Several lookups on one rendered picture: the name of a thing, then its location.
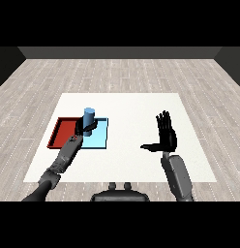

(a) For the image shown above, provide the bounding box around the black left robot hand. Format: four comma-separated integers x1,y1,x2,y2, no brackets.
75,116,99,137

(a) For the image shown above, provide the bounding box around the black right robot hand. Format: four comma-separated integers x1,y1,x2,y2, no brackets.
139,109,178,154

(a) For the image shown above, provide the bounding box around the blue can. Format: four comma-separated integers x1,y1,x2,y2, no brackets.
82,108,96,138

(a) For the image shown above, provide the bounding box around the red shallow open box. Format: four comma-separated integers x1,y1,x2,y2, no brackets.
46,116,83,150

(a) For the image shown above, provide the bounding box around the light blue shallow open box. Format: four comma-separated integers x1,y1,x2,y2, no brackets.
80,116,109,150

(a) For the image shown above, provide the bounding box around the dark grey robot body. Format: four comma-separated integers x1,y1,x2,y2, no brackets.
90,182,151,202

